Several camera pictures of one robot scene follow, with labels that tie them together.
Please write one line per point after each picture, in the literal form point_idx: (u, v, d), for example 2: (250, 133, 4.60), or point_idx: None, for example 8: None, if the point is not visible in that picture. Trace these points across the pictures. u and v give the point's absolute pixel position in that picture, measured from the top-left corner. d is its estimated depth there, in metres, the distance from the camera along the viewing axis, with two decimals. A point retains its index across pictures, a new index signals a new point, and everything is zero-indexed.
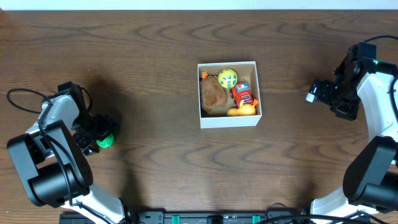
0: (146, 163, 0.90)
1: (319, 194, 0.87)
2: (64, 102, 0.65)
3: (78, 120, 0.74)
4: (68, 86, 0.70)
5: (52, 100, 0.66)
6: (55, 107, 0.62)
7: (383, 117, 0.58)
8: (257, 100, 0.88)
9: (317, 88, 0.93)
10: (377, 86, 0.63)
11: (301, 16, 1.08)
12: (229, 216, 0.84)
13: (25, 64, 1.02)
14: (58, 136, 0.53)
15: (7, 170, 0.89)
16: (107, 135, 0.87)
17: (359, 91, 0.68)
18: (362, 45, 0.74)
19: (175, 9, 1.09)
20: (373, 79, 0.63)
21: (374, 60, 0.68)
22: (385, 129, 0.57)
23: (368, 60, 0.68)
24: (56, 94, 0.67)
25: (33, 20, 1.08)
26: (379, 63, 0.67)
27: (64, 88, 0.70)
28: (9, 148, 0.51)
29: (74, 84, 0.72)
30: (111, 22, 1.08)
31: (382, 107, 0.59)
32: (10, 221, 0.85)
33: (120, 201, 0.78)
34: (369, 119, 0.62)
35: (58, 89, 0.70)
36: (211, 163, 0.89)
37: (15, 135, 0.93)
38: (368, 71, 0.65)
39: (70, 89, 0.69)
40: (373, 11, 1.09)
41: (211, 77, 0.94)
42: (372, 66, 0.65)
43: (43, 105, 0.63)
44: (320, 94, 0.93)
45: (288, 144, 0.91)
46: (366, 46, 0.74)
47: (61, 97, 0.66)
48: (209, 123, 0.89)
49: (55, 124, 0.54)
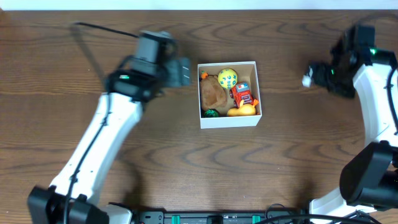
0: (147, 163, 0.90)
1: (319, 195, 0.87)
2: (114, 130, 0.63)
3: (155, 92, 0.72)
4: (138, 79, 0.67)
5: (112, 99, 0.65)
6: (101, 139, 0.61)
7: (377, 118, 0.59)
8: (257, 100, 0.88)
9: (313, 70, 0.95)
10: (374, 80, 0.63)
11: (301, 16, 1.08)
12: (229, 216, 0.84)
13: (25, 64, 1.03)
14: (79, 219, 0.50)
15: (7, 170, 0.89)
16: (259, 105, 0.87)
17: (356, 83, 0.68)
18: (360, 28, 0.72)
19: (175, 9, 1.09)
20: (370, 73, 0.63)
21: (371, 50, 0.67)
22: (380, 132, 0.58)
23: (365, 50, 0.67)
24: (126, 78, 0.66)
25: (33, 20, 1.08)
26: (378, 51, 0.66)
27: (135, 76, 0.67)
28: (28, 205, 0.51)
29: (140, 83, 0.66)
30: (110, 22, 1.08)
31: (377, 108, 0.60)
32: (9, 221, 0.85)
33: (130, 214, 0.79)
34: (367, 119, 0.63)
35: (130, 74, 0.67)
36: (211, 163, 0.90)
37: (14, 135, 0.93)
38: (365, 63, 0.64)
39: (135, 89, 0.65)
40: (372, 11, 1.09)
41: (211, 77, 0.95)
42: (368, 58, 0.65)
43: (106, 91, 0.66)
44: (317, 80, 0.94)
45: (288, 144, 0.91)
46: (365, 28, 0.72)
47: (119, 108, 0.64)
48: (209, 123, 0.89)
49: (86, 206, 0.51)
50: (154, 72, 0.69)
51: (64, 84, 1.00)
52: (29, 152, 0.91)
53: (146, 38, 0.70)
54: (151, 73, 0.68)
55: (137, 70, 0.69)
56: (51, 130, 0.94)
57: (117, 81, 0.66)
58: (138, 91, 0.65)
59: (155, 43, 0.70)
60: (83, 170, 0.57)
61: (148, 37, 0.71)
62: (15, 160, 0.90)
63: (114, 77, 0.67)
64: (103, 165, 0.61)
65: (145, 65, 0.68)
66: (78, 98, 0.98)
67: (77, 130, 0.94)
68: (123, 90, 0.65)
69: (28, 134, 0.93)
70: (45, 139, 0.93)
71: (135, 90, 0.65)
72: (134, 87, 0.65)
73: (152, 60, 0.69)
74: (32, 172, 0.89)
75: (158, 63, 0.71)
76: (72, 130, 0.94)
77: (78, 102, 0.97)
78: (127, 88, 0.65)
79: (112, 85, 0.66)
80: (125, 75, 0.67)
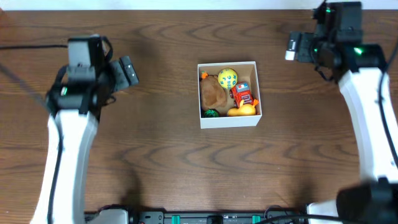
0: (147, 163, 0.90)
1: (319, 194, 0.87)
2: (74, 150, 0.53)
3: (103, 101, 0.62)
4: (83, 88, 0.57)
5: (60, 118, 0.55)
6: (63, 166, 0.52)
7: (371, 150, 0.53)
8: (257, 100, 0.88)
9: (295, 42, 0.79)
10: (359, 92, 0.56)
11: (302, 15, 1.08)
12: (229, 216, 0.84)
13: (25, 64, 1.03)
14: None
15: (8, 170, 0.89)
16: (259, 106, 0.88)
17: (344, 91, 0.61)
18: (347, 12, 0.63)
19: (175, 9, 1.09)
20: (357, 83, 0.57)
21: (356, 48, 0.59)
22: (374, 165, 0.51)
23: (351, 50, 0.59)
24: (68, 89, 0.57)
25: (33, 21, 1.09)
26: (362, 51, 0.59)
27: (78, 87, 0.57)
28: None
29: (84, 92, 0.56)
30: (111, 22, 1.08)
31: (370, 135, 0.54)
32: (10, 221, 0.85)
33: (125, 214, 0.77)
34: (357, 139, 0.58)
35: (69, 87, 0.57)
36: (211, 163, 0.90)
37: (15, 135, 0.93)
38: (351, 70, 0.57)
39: (81, 99, 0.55)
40: (372, 11, 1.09)
41: (211, 77, 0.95)
42: (354, 63, 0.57)
43: (51, 112, 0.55)
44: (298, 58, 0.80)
45: (288, 144, 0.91)
46: (350, 14, 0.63)
47: (70, 126, 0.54)
48: (209, 123, 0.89)
49: None
50: (94, 75, 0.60)
51: None
52: (29, 152, 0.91)
53: (74, 42, 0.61)
54: (94, 78, 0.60)
55: (76, 79, 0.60)
56: None
57: (58, 98, 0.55)
58: (84, 101, 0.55)
59: (87, 45, 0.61)
60: (55, 207, 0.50)
61: (78, 40, 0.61)
62: (15, 160, 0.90)
63: (53, 93, 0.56)
64: (78, 191, 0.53)
65: (85, 71, 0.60)
66: None
67: None
68: (67, 106, 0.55)
69: (28, 134, 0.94)
70: (45, 139, 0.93)
71: (83, 99, 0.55)
72: (79, 97, 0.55)
73: (88, 64, 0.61)
74: (32, 172, 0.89)
75: (97, 65, 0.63)
76: None
77: None
78: (71, 101, 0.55)
79: (52, 106, 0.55)
80: (64, 88, 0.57)
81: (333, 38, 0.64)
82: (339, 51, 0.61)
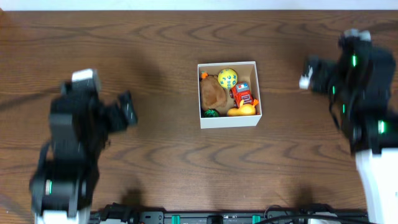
0: (147, 163, 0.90)
1: (319, 194, 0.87)
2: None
3: (94, 177, 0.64)
4: (68, 182, 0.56)
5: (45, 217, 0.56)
6: None
7: None
8: (257, 100, 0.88)
9: (312, 68, 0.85)
10: (375, 178, 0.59)
11: (302, 16, 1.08)
12: (229, 216, 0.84)
13: (25, 64, 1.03)
14: None
15: (7, 170, 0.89)
16: (258, 106, 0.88)
17: (360, 164, 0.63)
18: (377, 74, 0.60)
19: (175, 9, 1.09)
20: (373, 168, 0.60)
21: (381, 124, 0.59)
22: None
23: (374, 122, 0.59)
24: (52, 184, 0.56)
25: (33, 21, 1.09)
26: (386, 127, 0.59)
27: (62, 180, 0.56)
28: None
29: (71, 188, 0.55)
30: (111, 22, 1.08)
31: (382, 217, 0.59)
32: (9, 221, 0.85)
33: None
34: (370, 211, 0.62)
35: (55, 183, 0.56)
36: (211, 163, 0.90)
37: (15, 135, 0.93)
38: (372, 152, 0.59)
39: (69, 195, 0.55)
40: (372, 11, 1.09)
41: (211, 77, 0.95)
42: (375, 146, 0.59)
43: (38, 214, 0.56)
44: (315, 87, 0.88)
45: (288, 144, 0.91)
46: (377, 78, 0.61)
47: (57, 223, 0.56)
48: (209, 123, 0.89)
49: None
50: (82, 154, 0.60)
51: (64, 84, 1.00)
52: (29, 152, 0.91)
53: (55, 116, 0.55)
54: (83, 155, 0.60)
55: (65, 161, 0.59)
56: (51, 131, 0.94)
57: (45, 192, 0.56)
58: (73, 198, 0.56)
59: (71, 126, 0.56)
60: None
61: (58, 121, 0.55)
62: (15, 160, 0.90)
63: (37, 189, 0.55)
64: None
65: (70, 150, 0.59)
66: None
67: None
68: (54, 203, 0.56)
69: (28, 134, 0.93)
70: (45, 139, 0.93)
71: (76, 211, 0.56)
72: (66, 193, 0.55)
73: (76, 147, 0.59)
74: (32, 172, 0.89)
75: (84, 141, 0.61)
76: None
77: None
78: (60, 198, 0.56)
79: (40, 205, 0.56)
80: (49, 182, 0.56)
81: (357, 100, 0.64)
82: (359, 121, 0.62)
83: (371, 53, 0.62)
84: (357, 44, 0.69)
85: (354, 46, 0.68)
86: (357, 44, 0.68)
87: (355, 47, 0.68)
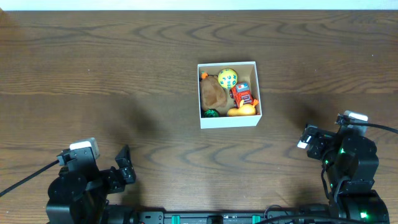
0: (147, 163, 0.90)
1: (319, 195, 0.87)
2: None
3: None
4: None
5: None
6: None
7: None
8: (257, 100, 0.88)
9: (311, 136, 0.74)
10: None
11: (302, 16, 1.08)
12: (229, 216, 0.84)
13: (25, 64, 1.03)
14: None
15: (7, 170, 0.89)
16: (259, 107, 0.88)
17: None
18: (362, 170, 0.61)
19: (175, 10, 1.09)
20: None
21: (362, 213, 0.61)
22: None
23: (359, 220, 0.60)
24: None
25: (34, 21, 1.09)
26: (368, 216, 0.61)
27: None
28: None
29: None
30: (111, 22, 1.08)
31: None
32: (9, 221, 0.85)
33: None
34: None
35: None
36: (211, 163, 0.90)
37: (15, 135, 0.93)
38: None
39: None
40: (372, 12, 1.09)
41: (211, 77, 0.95)
42: None
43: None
44: (311, 150, 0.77)
45: (288, 145, 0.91)
46: (364, 173, 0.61)
47: None
48: (209, 123, 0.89)
49: None
50: None
51: (64, 84, 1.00)
52: (28, 152, 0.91)
53: (53, 208, 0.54)
54: None
55: None
56: (51, 130, 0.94)
57: None
58: None
59: (68, 212, 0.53)
60: None
61: (57, 207, 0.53)
62: (15, 160, 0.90)
63: None
64: None
65: None
66: (78, 98, 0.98)
67: (77, 130, 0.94)
68: None
69: (28, 134, 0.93)
70: (45, 138, 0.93)
71: None
72: None
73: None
74: (31, 172, 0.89)
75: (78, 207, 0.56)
76: (73, 130, 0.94)
77: (78, 102, 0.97)
78: None
79: None
80: None
81: (345, 182, 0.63)
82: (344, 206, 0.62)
83: (364, 155, 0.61)
84: (358, 141, 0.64)
85: (351, 139, 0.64)
86: (354, 137, 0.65)
87: (347, 139, 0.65)
